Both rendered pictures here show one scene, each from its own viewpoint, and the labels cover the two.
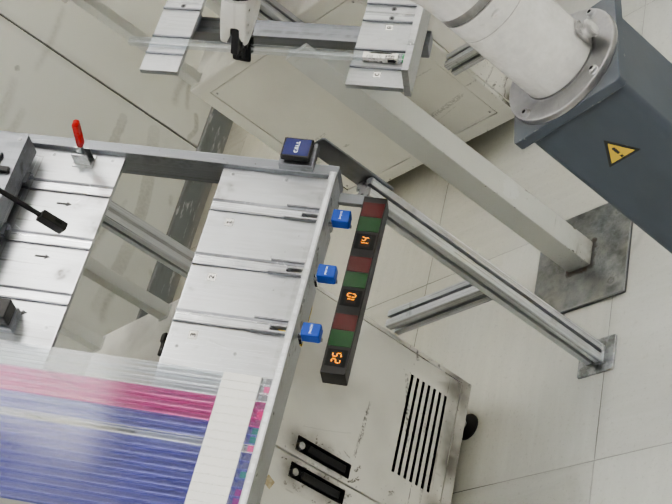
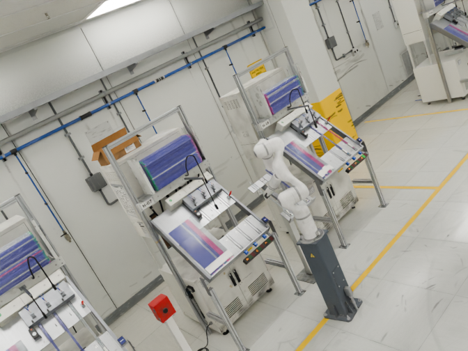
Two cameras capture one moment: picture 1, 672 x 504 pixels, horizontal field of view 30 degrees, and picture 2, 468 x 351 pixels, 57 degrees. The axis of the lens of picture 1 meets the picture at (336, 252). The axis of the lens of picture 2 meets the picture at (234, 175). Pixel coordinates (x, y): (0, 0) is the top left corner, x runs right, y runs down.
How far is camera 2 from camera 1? 1.57 m
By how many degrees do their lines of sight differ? 11
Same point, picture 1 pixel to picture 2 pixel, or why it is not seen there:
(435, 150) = (292, 234)
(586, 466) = (283, 310)
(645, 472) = (292, 317)
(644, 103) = (320, 251)
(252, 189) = (253, 221)
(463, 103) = not seen: hidden behind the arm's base
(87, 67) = (246, 165)
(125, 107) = (248, 178)
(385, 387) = (256, 271)
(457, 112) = not seen: hidden behind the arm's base
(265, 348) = (237, 249)
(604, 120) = (312, 249)
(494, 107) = not seen: hidden behind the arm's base
